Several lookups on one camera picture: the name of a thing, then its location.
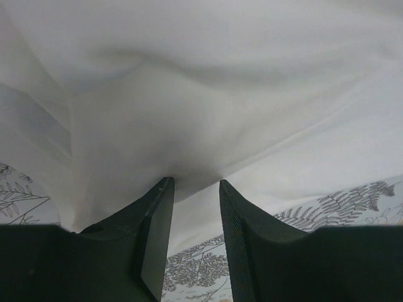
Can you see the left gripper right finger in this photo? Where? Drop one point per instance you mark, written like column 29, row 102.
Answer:
column 270, row 260

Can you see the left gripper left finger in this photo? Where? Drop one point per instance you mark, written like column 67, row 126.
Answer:
column 120, row 258

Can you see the white t shirt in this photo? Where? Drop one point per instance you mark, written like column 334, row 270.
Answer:
column 287, row 100

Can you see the floral patterned table mat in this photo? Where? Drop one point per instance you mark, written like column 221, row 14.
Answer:
column 201, row 273

